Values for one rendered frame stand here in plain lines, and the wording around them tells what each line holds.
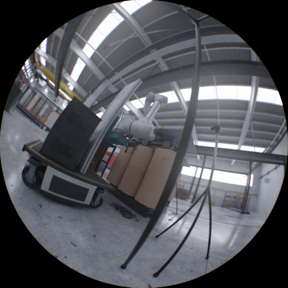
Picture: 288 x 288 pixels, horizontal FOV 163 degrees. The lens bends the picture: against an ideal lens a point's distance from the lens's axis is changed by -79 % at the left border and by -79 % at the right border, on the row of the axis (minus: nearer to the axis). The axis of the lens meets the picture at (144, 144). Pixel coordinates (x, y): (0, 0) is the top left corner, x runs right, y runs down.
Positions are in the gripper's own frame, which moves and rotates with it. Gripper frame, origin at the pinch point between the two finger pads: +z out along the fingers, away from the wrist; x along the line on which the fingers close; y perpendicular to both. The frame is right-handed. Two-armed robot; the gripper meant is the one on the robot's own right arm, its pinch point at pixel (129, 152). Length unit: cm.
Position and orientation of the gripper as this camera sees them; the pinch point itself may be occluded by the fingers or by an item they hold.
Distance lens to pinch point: 131.3
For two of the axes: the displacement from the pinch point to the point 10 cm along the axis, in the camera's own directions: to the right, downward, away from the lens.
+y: -5.4, -5.0, -6.8
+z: -3.9, 8.6, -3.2
